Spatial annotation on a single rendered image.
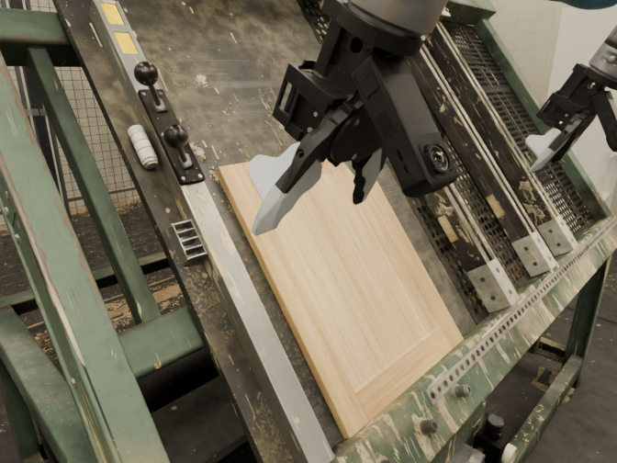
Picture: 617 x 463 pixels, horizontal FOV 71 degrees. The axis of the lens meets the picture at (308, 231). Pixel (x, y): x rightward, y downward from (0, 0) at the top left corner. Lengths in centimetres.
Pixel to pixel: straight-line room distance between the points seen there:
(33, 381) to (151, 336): 59
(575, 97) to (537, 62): 515
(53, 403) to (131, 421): 58
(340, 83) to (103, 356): 47
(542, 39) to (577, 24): 156
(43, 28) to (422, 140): 85
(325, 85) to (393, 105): 7
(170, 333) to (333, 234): 41
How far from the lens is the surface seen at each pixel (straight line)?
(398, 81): 36
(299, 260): 89
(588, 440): 244
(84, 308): 68
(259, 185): 40
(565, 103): 99
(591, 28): 460
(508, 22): 631
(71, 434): 113
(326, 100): 37
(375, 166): 46
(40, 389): 129
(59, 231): 71
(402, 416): 91
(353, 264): 97
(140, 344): 77
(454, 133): 160
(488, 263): 127
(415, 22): 35
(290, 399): 77
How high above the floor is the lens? 150
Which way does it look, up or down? 20 degrees down
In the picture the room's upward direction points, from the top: straight up
